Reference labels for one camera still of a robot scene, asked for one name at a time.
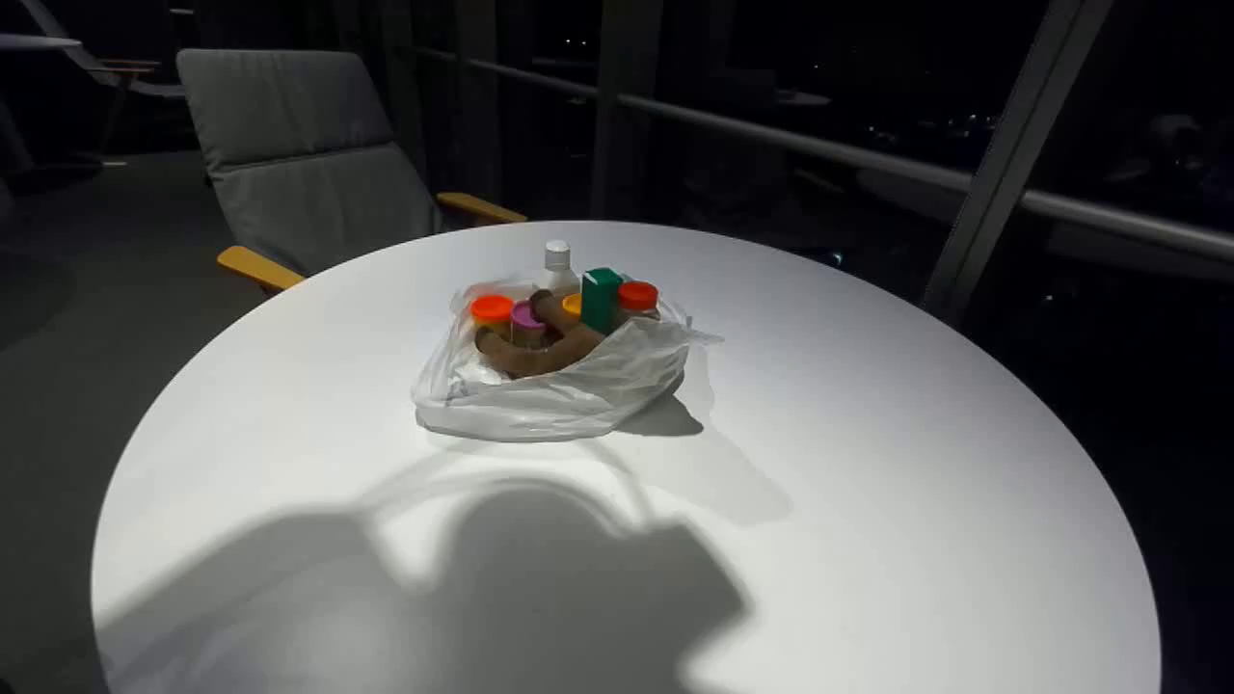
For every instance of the green carton box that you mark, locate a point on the green carton box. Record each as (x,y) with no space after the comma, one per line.
(602,298)

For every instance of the spice jar with red lid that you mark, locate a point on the spice jar with red lid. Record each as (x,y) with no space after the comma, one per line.
(638,298)

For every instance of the dough tub with yellow lid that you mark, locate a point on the dough tub with yellow lid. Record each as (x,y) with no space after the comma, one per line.
(573,305)

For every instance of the brown plush teddy bear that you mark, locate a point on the brown plush teddy bear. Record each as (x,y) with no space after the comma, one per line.
(533,353)

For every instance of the white plastic bottle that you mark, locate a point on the white plastic bottle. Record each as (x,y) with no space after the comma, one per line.
(556,263)

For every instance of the white plastic bag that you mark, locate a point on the white plastic bag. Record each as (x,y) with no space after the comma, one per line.
(552,399)

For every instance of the dough tub with purple lid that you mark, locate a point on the dough tub with purple lid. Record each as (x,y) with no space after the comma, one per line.
(525,321)

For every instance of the dough tub with orange lid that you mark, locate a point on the dough tub with orange lid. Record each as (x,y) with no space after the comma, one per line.
(490,310)

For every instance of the grey horizontal window railing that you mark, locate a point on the grey horizontal window railing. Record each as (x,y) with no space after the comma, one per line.
(902,161)

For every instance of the grey chair with wooden armrests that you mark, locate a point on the grey chair with wooden armrests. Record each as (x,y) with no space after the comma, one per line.
(302,155)

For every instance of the grey window frame post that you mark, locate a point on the grey window frame post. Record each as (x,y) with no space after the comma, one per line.
(1010,155)

